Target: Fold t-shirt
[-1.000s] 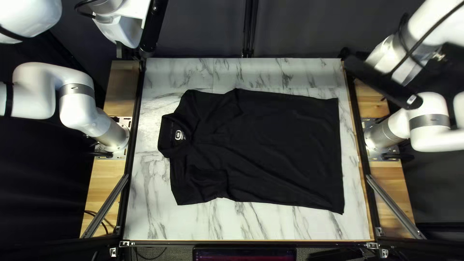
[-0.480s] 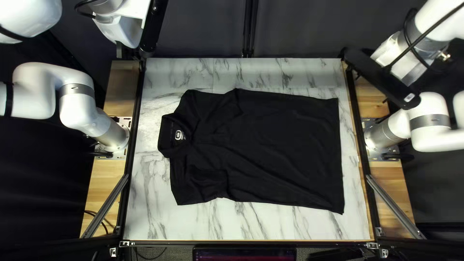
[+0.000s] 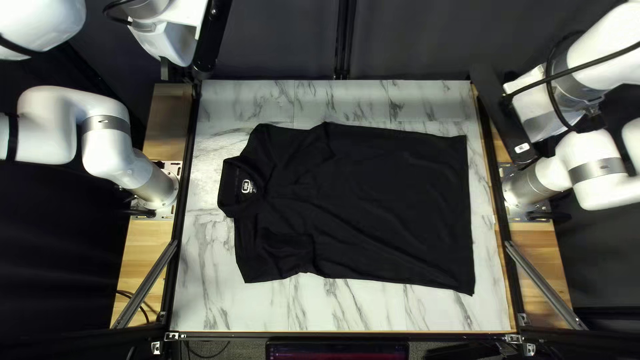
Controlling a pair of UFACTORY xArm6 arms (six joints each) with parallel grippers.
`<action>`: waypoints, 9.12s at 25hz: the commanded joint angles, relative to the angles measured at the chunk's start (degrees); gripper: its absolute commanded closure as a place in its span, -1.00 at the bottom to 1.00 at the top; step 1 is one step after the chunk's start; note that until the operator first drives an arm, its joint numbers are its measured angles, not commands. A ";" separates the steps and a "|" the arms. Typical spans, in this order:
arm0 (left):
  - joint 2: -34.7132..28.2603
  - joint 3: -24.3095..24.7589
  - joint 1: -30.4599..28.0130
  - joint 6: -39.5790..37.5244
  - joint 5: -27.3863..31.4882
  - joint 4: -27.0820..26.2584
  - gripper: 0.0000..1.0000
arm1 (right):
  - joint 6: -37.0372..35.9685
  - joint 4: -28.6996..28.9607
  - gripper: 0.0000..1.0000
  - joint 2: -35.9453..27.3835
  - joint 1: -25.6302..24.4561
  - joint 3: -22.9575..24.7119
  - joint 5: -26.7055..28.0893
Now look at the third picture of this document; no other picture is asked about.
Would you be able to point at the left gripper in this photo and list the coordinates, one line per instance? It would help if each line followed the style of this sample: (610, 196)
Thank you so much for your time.
(175, 35)

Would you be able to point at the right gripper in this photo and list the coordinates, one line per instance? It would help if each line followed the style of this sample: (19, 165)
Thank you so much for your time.
(530, 105)

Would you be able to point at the black t-shirt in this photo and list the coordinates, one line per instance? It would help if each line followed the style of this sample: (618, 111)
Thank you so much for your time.
(350, 205)

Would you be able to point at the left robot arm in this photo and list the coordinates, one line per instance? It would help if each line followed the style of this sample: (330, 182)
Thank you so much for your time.
(55, 125)

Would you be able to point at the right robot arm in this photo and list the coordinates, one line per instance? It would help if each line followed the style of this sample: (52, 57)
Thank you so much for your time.
(595, 170)

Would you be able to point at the laptop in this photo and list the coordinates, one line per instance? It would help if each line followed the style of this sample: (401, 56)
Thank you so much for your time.
(337, 350)

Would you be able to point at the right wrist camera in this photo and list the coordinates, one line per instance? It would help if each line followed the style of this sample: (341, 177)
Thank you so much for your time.
(500, 115)

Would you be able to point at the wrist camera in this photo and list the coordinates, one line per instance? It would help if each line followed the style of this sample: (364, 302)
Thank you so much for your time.
(500, 115)
(212, 30)

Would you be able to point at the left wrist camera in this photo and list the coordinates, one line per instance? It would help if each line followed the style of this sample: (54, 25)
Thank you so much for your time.
(212, 30)

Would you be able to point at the black frame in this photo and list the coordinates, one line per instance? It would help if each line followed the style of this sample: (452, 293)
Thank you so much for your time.
(182, 200)

